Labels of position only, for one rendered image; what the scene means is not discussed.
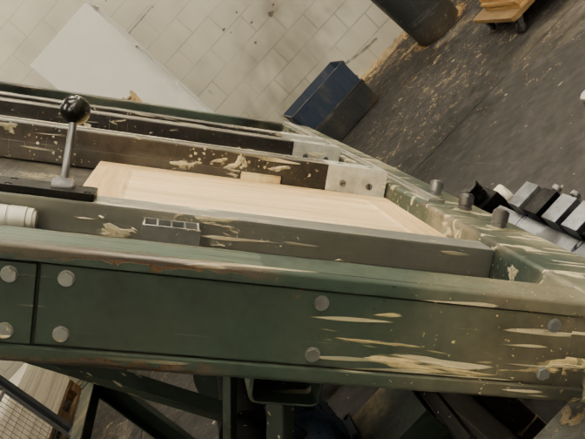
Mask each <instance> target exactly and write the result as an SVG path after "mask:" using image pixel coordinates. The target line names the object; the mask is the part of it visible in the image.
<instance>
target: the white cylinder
mask: <svg viewBox="0 0 585 439"><path fill-rule="evenodd" d="M37 222H38V211H36V210H35V208H29V207H27V206H14V205H11V206H10V205H6V204H0V225H4V226H19V227H27V228H36V229H37Z"/></svg>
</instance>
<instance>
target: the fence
mask: <svg viewBox="0 0 585 439"><path fill-rule="evenodd" d="M0 204H6V205H10V206H11V205H14V206H27V207H29V208H35V210H36V211H38V222H37V228H39V229H47V230H55V231H63V232H71V233H86V234H95V235H103V236H111V237H119V238H126V239H134V240H140V234H141V226H142V222H143V217H146V218H154V219H162V220H176V221H184V222H191V223H199V230H201V233H200V240H199V246H200V247H214V248H222V249H230V250H238V251H246V252H254V253H269V254H277V255H285V256H293V257H301V258H309V259H317V260H333V261H341V262H349V263H357V264H365V265H373V266H381V267H397V268H405V269H413V270H421V271H428V272H436V273H444V274H460V275H468V276H476V277H484V278H488V276H489V272H490V268H491V264H492V260H493V256H494V250H493V249H492V248H490V247H488V246H486V245H484V244H482V243H481V242H479V241H476V240H462V239H455V238H447V237H440V236H433V235H425V234H417V233H403V232H396V231H389V230H382V229H374V228H367V227H360V226H346V225H339V224H331V223H324V222H317V221H309V220H302V219H288V218H280V217H273V216H266V215H258V214H251V213H237V212H230V211H223V210H215V209H208V208H201V207H194V206H180V205H173V204H165V203H158V202H150V201H143V200H135V199H121V198H114V197H107V196H100V195H97V197H96V198H95V199H94V201H93V202H88V201H81V200H73V199H59V198H52V197H44V196H37V195H29V194H21V193H14V192H0Z"/></svg>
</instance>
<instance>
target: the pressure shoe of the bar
mask: <svg viewBox="0 0 585 439"><path fill-rule="evenodd" d="M239 179H246V180H253V181H259V182H266V183H273V184H280V181H281V177H280V176H274V175H267V174H261V173H254V172H241V171H240V173H239Z"/></svg>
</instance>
